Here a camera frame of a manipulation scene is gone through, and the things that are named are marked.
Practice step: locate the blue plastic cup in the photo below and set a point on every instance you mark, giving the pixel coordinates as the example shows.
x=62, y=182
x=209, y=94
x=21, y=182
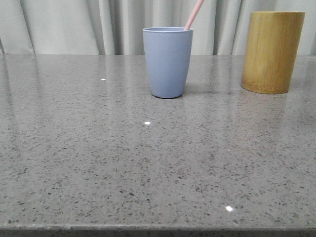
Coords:
x=167, y=55

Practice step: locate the pink chopstick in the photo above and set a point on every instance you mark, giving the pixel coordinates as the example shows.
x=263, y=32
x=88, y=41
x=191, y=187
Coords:
x=193, y=14

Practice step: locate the bamboo cylinder cup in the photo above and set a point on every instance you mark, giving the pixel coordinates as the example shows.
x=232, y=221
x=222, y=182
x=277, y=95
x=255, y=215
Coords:
x=272, y=44

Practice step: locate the grey curtain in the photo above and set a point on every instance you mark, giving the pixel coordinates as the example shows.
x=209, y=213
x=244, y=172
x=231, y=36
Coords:
x=108, y=27

